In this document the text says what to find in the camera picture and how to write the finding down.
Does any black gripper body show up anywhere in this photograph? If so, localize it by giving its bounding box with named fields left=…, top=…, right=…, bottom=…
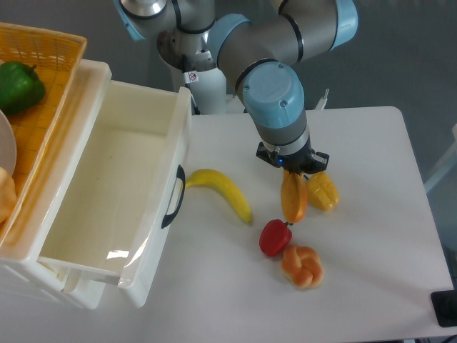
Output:
left=256, top=135, right=330, bottom=174

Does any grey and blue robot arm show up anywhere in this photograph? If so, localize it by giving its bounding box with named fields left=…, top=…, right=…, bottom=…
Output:
left=114, top=1, right=358, bottom=174

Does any knotted round bread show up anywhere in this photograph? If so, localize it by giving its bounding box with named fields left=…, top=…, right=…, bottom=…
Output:
left=281, top=244, right=324, bottom=289

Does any open white upper drawer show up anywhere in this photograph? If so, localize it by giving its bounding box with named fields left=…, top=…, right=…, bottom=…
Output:
left=39, top=81, right=191, bottom=307

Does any white drawer cabinet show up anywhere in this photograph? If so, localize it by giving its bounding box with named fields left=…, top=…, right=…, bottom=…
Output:
left=1, top=59, right=111, bottom=309

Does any red bell pepper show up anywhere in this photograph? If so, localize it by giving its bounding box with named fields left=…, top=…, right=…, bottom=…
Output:
left=258, top=219, right=292, bottom=257

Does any yellow banana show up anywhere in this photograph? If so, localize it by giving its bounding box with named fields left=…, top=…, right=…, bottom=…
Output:
left=186, top=169, right=252, bottom=224

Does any black device at table edge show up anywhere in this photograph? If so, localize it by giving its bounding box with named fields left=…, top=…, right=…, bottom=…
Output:
left=431, top=289, right=456, bottom=327

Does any yellow woven basket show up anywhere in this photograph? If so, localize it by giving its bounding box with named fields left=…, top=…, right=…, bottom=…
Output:
left=1, top=22, right=87, bottom=239

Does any green bell pepper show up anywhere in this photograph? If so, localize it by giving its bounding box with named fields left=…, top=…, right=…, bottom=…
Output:
left=1, top=61, right=46, bottom=116

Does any white plate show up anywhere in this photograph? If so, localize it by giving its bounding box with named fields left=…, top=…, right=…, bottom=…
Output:
left=0, top=111, right=17, bottom=175

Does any black drawer handle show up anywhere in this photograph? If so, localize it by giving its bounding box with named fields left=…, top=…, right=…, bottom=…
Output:
left=161, top=164, right=186, bottom=229

